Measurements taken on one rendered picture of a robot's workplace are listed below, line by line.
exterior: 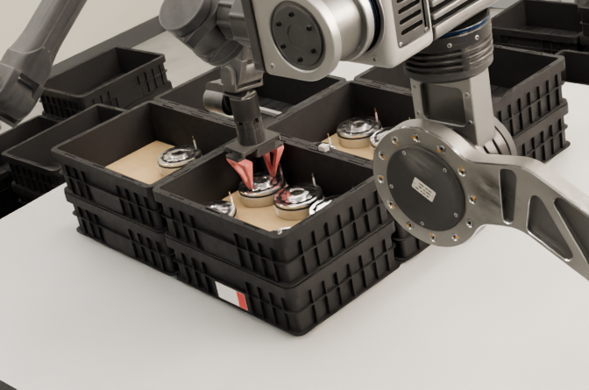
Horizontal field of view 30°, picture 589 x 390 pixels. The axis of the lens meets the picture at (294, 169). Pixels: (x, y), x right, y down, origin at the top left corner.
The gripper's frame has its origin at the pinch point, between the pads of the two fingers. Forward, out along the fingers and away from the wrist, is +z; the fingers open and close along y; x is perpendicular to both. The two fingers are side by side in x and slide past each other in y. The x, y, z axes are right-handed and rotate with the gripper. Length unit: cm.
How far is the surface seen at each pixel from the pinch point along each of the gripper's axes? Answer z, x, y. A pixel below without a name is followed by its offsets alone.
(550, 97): 2, 25, -64
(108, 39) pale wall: 75, -339, -139
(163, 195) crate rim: -5.6, -2.4, 22.0
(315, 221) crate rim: -4.9, 31.8, 10.5
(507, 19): 41, -91, -178
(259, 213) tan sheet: 4.2, 5.2, 5.6
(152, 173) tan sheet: 4.1, -32.4, 8.4
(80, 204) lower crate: 6.6, -39.6, 24.6
